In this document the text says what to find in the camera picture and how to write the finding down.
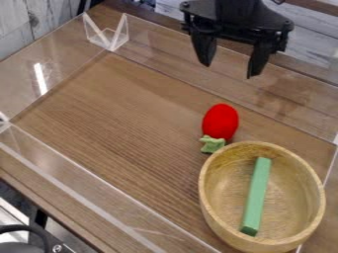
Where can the black metal table frame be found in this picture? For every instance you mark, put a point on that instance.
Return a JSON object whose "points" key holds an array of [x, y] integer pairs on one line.
{"points": [[44, 234]]}

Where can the long green block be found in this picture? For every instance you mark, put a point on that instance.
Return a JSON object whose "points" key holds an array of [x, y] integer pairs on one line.
{"points": [[255, 197]]}

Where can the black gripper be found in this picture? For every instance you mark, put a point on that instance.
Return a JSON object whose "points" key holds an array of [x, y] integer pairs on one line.
{"points": [[236, 20]]}

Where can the red plush strawberry toy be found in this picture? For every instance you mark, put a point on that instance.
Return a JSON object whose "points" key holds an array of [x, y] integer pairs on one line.
{"points": [[219, 125]]}

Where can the brown wooden bowl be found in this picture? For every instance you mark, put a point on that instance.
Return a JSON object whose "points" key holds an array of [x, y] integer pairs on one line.
{"points": [[294, 199]]}

